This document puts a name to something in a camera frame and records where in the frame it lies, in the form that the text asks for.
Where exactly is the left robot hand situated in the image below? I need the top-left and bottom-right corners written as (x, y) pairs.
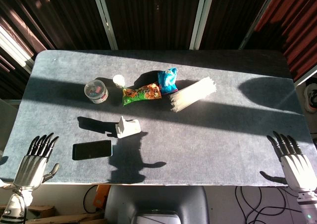
top-left (13, 132), bottom-right (60, 188)

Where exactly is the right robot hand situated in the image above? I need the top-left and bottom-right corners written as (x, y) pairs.
top-left (259, 131), bottom-right (317, 192)

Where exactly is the black smartphone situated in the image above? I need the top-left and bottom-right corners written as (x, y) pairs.
top-left (72, 139), bottom-right (113, 161)

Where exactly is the white phone stand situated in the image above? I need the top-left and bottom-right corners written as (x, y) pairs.
top-left (115, 115), bottom-right (142, 139)

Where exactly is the black white sneaker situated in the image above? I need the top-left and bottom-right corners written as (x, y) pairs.
top-left (303, 77), bottom-right (317, 115)

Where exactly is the orange box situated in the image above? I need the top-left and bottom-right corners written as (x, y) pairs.
top-left (95, 184), bottom-right (111, 209)

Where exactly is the clear round plastic container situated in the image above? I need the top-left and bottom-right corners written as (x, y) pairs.
top-left (84, 79), bottom-right (109, 105)

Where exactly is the bundle of clear straws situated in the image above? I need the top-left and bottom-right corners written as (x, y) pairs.
top-left (168, 76), bottom-right (217, 113)

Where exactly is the grey table mat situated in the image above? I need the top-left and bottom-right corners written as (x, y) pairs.
top-left (0, 50), bottom-right (315, 187)

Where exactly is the green orange snack bag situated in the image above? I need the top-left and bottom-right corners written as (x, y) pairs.
top-left (122, 82), bottom-right (162, 107)

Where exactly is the blue snack bag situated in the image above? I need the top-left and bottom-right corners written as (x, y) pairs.
top-left (157, 67), bottom-right (179, 95)

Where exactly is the black cable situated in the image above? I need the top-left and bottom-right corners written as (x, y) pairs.
top-left (234, 185), bottom-right (303, 224)

